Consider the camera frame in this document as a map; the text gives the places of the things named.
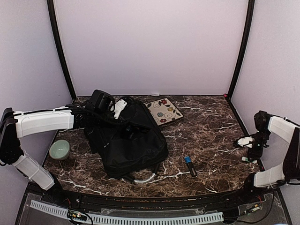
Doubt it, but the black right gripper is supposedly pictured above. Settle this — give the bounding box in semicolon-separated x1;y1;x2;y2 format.
247;130;271;162

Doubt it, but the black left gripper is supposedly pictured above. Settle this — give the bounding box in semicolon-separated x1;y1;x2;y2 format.
93;111;128;135

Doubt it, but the white green glue stick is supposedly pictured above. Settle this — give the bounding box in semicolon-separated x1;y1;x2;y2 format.
241;157;257;164

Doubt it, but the black student bag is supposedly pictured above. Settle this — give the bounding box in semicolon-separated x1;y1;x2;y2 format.
83;97;169;181

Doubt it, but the blue-capped black highlighter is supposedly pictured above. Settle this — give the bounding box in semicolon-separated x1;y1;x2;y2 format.
184;156;197;177

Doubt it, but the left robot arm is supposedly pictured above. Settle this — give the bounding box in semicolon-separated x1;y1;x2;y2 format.
0;104;123;204

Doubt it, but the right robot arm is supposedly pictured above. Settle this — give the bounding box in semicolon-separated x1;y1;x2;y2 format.
234;111;300;203

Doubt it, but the pale green ceramic bowl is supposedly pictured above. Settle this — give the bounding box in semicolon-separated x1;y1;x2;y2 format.
49;140;70;160

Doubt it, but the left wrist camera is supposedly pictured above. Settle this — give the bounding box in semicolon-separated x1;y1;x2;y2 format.
89;90;114;113

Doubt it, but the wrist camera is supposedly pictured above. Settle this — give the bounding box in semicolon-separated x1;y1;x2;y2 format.
254;111;269;132
89;90;114;113

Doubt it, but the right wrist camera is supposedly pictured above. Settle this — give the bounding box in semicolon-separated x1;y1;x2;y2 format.
254;111;269;132

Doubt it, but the black front rail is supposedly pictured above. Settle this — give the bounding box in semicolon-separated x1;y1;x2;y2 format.
58;190;249;210

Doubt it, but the grey slotted cable duct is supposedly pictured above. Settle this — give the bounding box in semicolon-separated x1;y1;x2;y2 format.
30;200;224;225

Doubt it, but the right black frame post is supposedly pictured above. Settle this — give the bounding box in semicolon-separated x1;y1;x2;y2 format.
226;0;255;102

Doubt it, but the black frame post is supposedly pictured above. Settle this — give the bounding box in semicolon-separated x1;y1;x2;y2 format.
47;0;77;101
226;0;255;102

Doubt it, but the left black frame post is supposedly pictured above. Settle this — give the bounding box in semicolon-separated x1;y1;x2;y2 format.
47;0;77;101

